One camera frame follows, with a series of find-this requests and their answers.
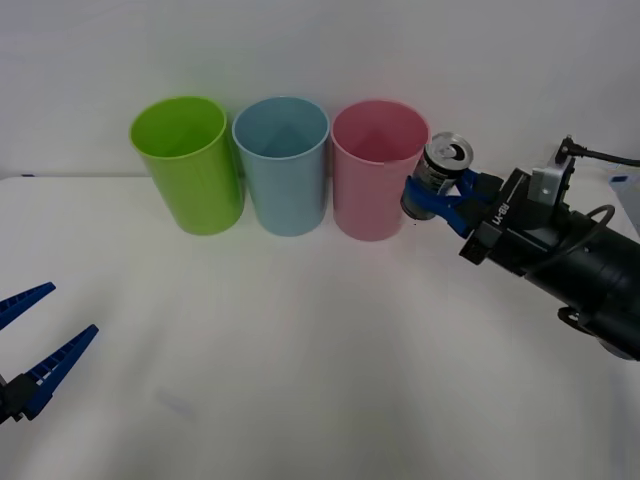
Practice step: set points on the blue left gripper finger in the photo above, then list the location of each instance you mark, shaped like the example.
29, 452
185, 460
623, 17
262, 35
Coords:
57, 362
22, 301

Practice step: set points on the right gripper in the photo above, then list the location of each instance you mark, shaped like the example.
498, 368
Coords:
505, 235

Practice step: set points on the dark drink can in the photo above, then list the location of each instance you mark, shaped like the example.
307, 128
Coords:
440, 167

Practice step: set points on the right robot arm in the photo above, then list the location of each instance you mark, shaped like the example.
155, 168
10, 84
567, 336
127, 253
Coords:
595, 255

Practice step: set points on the pink plastic bin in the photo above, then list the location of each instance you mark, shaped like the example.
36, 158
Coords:
365, 200

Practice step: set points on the pale blue plastic bin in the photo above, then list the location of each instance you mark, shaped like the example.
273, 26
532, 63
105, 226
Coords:
287, 200

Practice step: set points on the green plastic bin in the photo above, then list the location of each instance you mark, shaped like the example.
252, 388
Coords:
200, 195

